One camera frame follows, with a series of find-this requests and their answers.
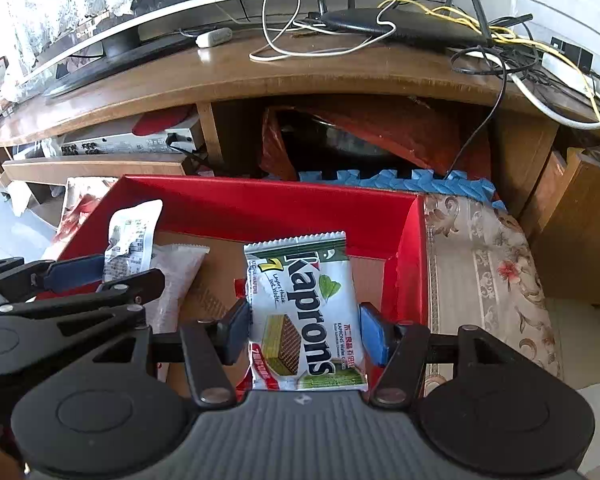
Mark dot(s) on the white power adapter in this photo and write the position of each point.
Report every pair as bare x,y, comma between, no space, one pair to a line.
212,37

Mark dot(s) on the silver av receiver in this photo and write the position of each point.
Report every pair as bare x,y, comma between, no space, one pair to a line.
130,142

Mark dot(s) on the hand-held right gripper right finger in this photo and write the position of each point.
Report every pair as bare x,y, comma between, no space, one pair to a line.
372,332

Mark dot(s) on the floral tablecloth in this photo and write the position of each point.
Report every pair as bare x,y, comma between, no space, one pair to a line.
495,270

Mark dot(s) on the white green wafer packet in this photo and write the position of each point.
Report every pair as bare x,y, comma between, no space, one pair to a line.
305,310

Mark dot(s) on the black router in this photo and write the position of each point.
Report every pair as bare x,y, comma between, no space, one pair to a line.
405,25

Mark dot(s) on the white lace cloth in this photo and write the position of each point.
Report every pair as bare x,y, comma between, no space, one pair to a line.
55,5

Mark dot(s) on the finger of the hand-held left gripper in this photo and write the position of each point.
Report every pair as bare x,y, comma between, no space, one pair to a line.
130,285
75,272

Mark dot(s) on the red cardboard box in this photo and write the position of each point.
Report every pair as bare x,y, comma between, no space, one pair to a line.
280,210

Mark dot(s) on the white power strip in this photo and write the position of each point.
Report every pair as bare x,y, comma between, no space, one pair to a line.
565,72

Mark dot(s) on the blue foam mat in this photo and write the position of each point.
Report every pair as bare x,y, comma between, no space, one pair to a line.
430,182

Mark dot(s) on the red yellow candy packet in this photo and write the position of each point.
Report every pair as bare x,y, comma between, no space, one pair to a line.
241,287

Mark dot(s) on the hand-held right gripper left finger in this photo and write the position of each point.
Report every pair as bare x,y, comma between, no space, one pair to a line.
237,327

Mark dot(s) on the long white snack packet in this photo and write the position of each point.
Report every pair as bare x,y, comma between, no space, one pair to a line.
175,280

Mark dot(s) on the red round pad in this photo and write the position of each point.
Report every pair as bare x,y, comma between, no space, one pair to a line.
155,122

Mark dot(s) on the wooden tv stand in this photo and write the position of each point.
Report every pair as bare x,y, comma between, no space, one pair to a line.
330,70

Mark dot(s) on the white printed snack packet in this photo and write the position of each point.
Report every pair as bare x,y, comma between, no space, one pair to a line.
130,235

